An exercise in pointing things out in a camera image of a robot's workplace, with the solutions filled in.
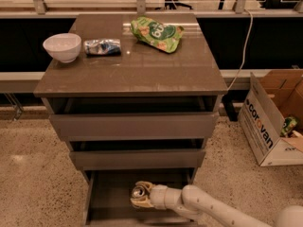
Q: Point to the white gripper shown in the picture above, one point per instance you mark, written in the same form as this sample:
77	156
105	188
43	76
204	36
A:
158	195

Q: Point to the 7up soda can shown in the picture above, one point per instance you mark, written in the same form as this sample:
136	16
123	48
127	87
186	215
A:
139	192

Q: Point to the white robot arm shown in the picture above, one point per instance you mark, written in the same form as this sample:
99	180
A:
191	201

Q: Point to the grey bottom drawer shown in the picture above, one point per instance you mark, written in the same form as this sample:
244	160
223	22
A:
108	200

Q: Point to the grey drawer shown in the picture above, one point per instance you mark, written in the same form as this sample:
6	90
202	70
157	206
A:
108	200
138	154
133	118

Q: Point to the grey middle drawer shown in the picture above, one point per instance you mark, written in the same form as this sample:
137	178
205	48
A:
138	154

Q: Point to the grey top drawer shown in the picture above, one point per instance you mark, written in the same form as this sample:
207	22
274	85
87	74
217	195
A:
133	118

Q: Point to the grey drawer cabinet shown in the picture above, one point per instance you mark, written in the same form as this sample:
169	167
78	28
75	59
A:
139	71

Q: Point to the green can in box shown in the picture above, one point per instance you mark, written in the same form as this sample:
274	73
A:
289	124

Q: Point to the blue silver snack packet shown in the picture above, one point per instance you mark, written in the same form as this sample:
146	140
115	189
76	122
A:
102	47

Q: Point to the green chip bag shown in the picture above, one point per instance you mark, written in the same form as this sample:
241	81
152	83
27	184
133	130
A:
158	35

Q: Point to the cardboard box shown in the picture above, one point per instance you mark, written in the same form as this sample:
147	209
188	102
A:
270	100

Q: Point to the white bowl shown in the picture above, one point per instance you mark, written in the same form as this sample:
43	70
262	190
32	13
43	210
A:
63	47

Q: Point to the metal window railing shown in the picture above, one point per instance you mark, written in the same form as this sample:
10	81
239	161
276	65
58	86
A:
201	8

